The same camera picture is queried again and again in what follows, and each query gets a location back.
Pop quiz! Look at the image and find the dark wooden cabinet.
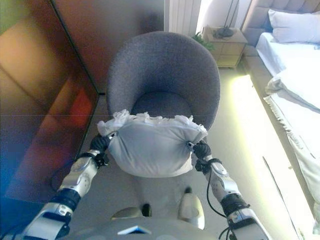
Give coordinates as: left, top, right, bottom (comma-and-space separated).
0, 0, 101, 201

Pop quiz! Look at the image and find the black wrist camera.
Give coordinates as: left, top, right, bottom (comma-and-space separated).
96, 152, 111, 168
194, 158, 212, 175

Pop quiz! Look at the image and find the silver left robot leg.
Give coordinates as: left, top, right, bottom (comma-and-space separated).
109, 202, 153, 221

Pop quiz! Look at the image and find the white bed pillow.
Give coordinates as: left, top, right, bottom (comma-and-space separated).
267, 8, 320, 46

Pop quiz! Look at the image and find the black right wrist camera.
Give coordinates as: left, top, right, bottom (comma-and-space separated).
194, 158, 212, 175

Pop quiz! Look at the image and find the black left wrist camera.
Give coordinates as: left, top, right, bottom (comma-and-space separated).
96, 152, 111, 168

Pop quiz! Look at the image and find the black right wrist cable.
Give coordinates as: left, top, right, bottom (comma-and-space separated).
206, 169, 227, 218

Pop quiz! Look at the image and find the light wooden nightstand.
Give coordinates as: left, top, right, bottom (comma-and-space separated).
201, 24, 249, 70

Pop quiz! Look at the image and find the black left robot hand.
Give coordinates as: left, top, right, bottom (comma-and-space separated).
89, 131, 118, 154

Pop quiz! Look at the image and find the beige upholstered headboard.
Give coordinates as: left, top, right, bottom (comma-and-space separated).
241, 0, 320, 48

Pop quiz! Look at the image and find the white fringed cushion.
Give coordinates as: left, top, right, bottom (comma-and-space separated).
96, 109, 209, 179

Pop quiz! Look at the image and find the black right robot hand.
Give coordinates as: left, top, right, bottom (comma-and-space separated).
186, 139, 212, 160

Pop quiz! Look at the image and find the grey fabric armchair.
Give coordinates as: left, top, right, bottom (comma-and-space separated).
106, 31, 221, 133

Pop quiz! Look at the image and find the green potted plant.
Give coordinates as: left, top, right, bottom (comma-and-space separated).
191, 31, 216, 52

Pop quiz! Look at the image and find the bed with white duvet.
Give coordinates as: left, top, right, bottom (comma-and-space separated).
241, 29, 320, 236

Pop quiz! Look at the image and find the grey robot torso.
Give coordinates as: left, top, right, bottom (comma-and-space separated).
62, 216, 228, 240

